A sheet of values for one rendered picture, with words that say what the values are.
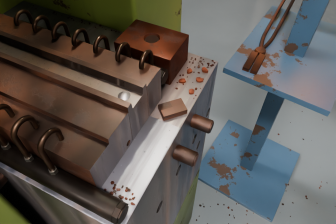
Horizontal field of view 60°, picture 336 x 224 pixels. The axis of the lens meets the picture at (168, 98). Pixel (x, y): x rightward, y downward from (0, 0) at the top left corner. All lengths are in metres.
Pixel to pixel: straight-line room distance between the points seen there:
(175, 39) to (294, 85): 0.42
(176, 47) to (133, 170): 0.23
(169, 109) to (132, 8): 0.25
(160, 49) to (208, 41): 1.65
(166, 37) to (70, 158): 0.29
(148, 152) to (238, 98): 1.37
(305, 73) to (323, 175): 0.83
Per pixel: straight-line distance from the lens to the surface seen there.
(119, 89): 0.46
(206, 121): 0.55
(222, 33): 2.28
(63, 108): 0.45
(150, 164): 0.46
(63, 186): 0.44
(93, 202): 0.42
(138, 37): 0.57
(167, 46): 0.54
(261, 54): 0.92
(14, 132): 0.42
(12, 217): 0.58
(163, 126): 0.50
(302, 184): 1.59
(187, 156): 0.51
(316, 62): 0.97
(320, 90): 0.88
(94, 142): 0.42
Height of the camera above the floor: 1.32
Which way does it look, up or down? 49 degrees down
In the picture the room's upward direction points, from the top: straight up
